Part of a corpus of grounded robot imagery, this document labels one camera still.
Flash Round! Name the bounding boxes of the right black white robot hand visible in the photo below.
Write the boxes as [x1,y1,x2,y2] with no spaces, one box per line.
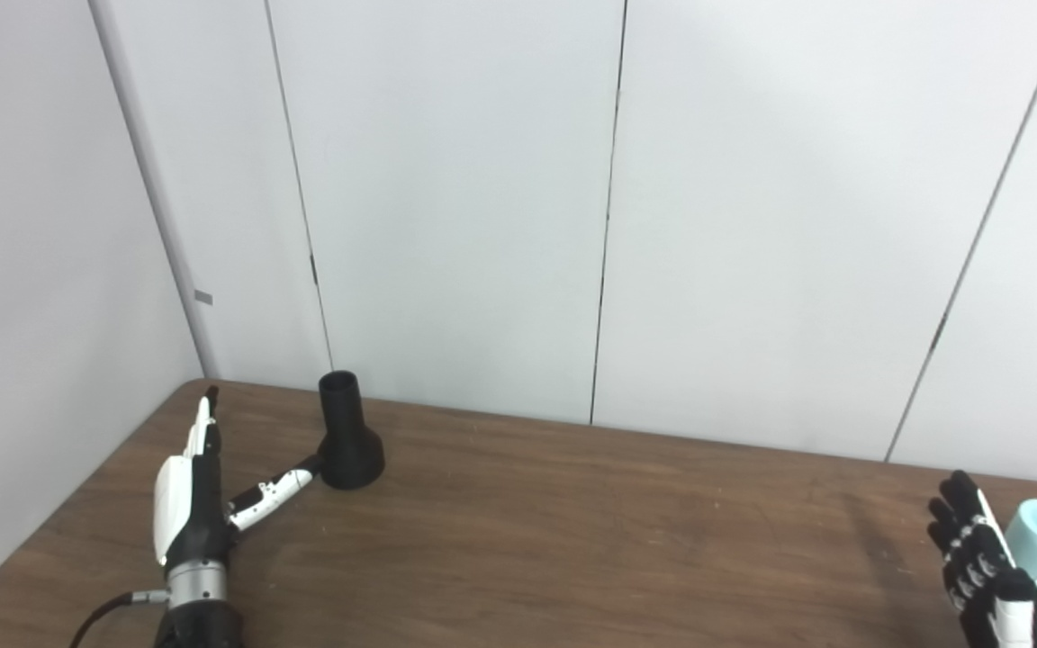
[926,470,1037,648]

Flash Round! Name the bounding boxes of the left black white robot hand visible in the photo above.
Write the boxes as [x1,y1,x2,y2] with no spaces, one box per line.
[152,385,321,577]

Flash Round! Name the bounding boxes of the black flared nozzle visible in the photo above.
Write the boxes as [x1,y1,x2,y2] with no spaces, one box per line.
[317,370,385,491]

